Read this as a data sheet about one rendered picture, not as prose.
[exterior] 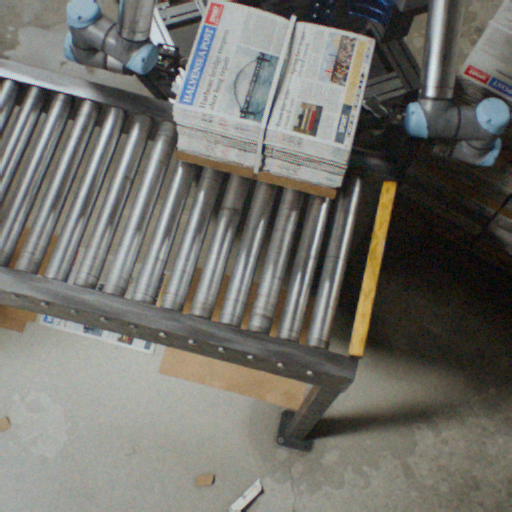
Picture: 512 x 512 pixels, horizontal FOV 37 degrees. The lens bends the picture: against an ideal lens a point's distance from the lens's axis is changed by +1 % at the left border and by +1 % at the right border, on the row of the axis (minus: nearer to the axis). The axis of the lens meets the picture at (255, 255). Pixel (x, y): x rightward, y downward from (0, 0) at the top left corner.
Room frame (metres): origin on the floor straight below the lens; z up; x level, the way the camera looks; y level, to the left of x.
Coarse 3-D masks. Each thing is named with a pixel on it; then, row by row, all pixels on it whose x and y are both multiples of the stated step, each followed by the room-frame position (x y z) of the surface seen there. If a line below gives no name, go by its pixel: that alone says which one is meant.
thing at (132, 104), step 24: (0, 72) 0.99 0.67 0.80; (24, 72) 1.00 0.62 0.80; (48, 72) 1.01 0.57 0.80; (72, 96) 0.97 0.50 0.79; (96, 96) 0.98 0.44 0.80; (120, 96) 0.99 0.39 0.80; (144, 96) 1.00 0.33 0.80; (168, 120) 0.95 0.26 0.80; (360, 168) 0.92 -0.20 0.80; (384, 168) 0.93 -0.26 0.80
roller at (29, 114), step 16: (32, 96) 0.94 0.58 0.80; (48, 96) 0.97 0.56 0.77; (32, 112) 0.90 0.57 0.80; (16, 128) 0.85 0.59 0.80; (32, 128) 0.87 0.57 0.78; (16, 144) 0.81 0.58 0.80; (0, 160) 0.76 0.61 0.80; (16, 160) 0.77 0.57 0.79; (0, 176) 0.72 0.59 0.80; (0, 192) 0.69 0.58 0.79; (0, 208) 0.66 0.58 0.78
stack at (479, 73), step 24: (504, 0) 1.48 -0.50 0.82; (504, 24) 1.40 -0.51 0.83; (480, 48) 1.31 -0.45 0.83; (504, 48) 1.32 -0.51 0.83; (480, 72) 1.24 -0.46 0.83; (504, 72) 1.25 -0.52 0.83; (456, 96) 1.21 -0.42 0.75; (480, 96) 1.20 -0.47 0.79; (504, 96) 1.18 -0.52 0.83; (504, 144) 1.15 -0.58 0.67; (408, 168) 1.24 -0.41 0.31; (456, 168) 1.18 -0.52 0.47; (480, 168) 1.16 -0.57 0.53; (504, 168) 1.14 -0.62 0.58; (408, 192) 1.21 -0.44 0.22; (432, 192) 1.19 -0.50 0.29; (456, 192) 1.17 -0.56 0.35; (480, 192) 1.15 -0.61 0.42; (504, 192) 1.12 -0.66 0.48; (408, 216) 1.19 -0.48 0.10; (456, 216) 1.15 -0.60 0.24; (480, 216) 1.13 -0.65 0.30; (504, 216) 1.11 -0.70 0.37; (432, 240) 1.16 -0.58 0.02; (456, 240) 1.13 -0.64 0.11; (480, 240) 1.11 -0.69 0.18; (504, 240) 1.09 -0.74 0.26; (480, 264) 1.11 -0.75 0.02; (504, 264) 1.08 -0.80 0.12
